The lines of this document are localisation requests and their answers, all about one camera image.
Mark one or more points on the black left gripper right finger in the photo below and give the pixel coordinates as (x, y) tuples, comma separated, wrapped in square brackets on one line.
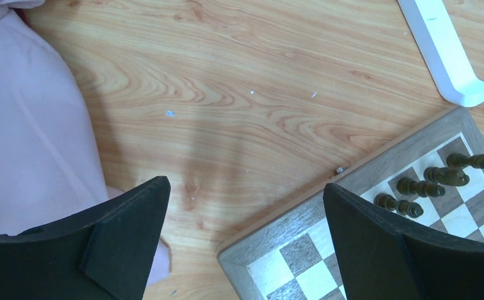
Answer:
[(382, 255)]

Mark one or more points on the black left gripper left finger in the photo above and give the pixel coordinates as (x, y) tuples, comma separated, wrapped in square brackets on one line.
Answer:
[(104, 252)]

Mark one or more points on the dark chess piece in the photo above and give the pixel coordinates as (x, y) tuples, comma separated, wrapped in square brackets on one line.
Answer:
[(458, 160), (450, 176), (408, 186), (402, 207)]

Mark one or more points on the wooden chess board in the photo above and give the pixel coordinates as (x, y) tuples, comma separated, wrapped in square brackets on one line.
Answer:
[(290, 254)]

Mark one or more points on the pink hanging garment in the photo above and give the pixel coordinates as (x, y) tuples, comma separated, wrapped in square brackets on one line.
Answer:
[(49, 162)]

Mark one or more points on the white clothes rack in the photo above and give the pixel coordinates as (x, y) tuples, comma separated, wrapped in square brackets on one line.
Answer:
[(442, 51)]

